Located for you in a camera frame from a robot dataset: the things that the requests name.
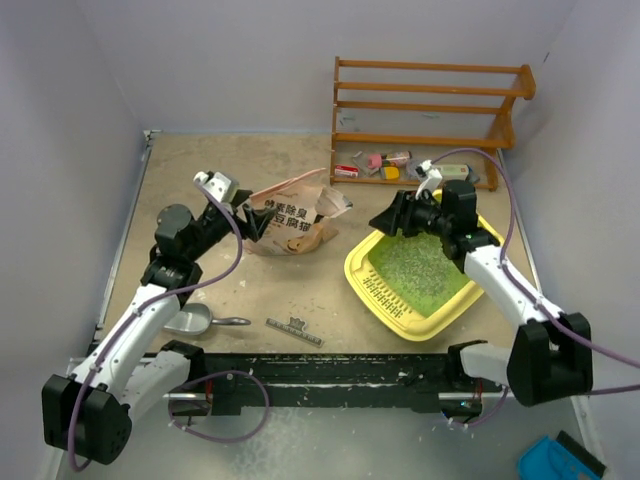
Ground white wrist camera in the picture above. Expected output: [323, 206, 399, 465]
[193, 171, 239, 204]
[415, 160, 443, 200]

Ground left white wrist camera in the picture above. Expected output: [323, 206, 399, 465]
[193, 171, 239, 204]

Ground green litter pellets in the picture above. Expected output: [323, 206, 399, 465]
[368, 234, 469, 315]

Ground yellow green litter box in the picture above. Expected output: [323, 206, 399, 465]
[343, 188, 505, 343]

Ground yellow grey eraser block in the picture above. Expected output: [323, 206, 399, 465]
[380, 166, 400, 181]

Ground orange wooden shelf rack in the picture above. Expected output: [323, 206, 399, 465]
[329, 56, 536, 185]

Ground pale green box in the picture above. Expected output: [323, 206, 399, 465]
[437, 164, 470, 180]

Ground white bag sealing clip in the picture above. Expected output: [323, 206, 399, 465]
[265, 316, 324, 348]

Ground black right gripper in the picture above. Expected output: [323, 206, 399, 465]
[368, 190, 451, 239]

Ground blue dustpan with brush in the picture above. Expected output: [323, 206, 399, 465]
[517, 430, 607, 480]

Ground pink cat litter bag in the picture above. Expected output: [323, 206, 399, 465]
[244, 168, 353, 256]

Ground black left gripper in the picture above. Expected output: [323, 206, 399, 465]
[185, 189, 276, 262]

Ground pink patterned bottle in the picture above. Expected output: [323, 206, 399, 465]
[367, 151, 412, 169]

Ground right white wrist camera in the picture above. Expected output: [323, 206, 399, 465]
[415, 160, 443, 200]

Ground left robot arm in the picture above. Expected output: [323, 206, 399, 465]
[41, 190, 277, 472]

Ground red white staples box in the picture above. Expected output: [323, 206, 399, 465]
[334, 164, 359, 178]

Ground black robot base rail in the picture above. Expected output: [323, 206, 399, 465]
[165, 353, 501, 415]

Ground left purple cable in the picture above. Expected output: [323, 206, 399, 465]
[66, 184, 271, 473]

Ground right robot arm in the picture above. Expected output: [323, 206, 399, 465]
[369, 180, 593, 407]

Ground silver metal scoop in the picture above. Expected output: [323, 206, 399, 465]
[163, 303, 251, 336]

